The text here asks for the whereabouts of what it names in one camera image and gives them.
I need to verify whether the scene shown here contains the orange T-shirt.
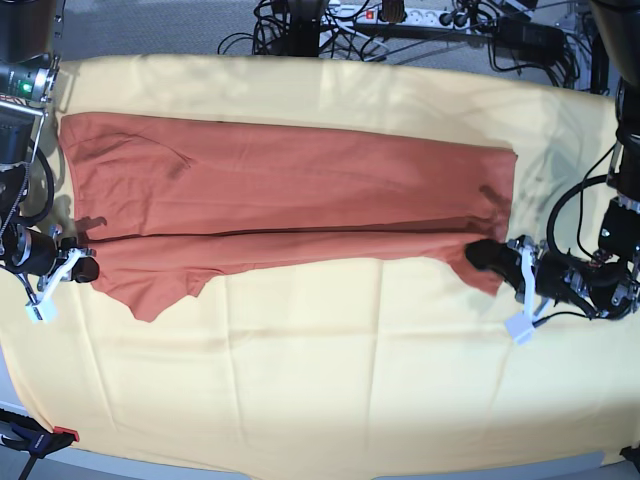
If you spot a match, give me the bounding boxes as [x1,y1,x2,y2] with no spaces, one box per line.
[58,112,517,322]

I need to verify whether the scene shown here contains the yellow table cloth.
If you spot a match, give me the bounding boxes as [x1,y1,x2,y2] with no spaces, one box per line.
[1,55,639,479]

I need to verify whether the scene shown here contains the black clamp right corner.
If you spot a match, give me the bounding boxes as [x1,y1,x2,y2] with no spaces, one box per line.
[619,446,640,473]

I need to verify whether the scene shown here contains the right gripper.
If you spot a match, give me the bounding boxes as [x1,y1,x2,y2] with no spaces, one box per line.
[9,225,99,323]

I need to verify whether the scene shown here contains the black box on floor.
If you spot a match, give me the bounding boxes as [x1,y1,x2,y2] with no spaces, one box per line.
[488,17,576,79]

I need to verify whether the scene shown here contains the white power strip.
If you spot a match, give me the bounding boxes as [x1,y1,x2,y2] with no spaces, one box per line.
[328,1,471,32]

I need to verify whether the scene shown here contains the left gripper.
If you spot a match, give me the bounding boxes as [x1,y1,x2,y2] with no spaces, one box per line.
[463,236,639,345]

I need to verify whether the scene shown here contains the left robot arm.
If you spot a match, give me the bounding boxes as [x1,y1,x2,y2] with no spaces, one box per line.
[465,1,639,345]

